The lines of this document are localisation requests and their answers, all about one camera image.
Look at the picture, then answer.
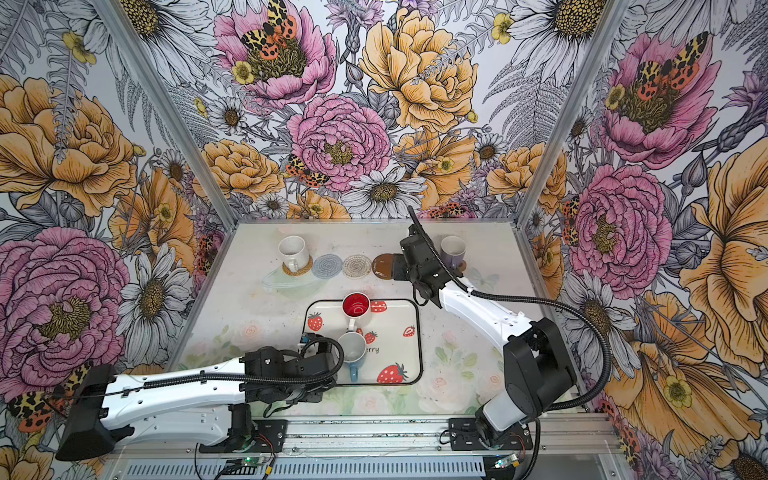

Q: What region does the grey woven round coaster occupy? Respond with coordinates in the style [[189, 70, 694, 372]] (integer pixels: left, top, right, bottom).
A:
[[311, 253, 344, 280]]

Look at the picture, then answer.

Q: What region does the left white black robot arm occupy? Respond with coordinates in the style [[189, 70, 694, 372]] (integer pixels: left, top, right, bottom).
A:
[[55, 336, 346, 462]]

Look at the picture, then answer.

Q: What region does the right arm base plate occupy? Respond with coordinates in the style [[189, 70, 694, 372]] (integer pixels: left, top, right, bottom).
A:
[[439, 417, 534, 452]]

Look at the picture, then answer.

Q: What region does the red inside white mug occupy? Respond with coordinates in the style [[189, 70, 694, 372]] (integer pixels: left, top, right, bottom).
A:
[[342, 292, 372, 332]]

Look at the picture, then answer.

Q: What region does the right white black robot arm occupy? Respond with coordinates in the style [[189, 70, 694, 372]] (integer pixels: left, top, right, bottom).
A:
[[393, 208, 612, 449]]

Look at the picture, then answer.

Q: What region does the blue handled white mug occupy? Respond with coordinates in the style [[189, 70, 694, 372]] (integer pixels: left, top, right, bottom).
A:
[[338, 331, 367, 383]]

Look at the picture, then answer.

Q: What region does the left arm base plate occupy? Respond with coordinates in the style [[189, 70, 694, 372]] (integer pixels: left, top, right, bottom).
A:
[[198, 420, 288, 454]]

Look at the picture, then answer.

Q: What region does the aluminium front rail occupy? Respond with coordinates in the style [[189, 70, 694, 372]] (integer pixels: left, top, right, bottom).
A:
[[106, 412, 620, 462]]

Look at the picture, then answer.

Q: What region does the scratched dark wooden round coaster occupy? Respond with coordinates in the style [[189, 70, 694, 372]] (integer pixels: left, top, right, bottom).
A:
[[371, 253, 395, 280]]

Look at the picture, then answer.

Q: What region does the multicolour woven round coaster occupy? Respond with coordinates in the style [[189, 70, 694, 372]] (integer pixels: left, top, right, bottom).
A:
[[342, 254, 372, 279]]

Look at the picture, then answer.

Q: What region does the lavender mug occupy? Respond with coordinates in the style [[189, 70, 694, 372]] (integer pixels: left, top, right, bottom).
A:
[[440, 235, 467, 269]]

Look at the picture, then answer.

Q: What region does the strawberry print serving tray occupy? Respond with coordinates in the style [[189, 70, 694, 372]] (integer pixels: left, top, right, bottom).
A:
[[302, 299, 423, 386]]

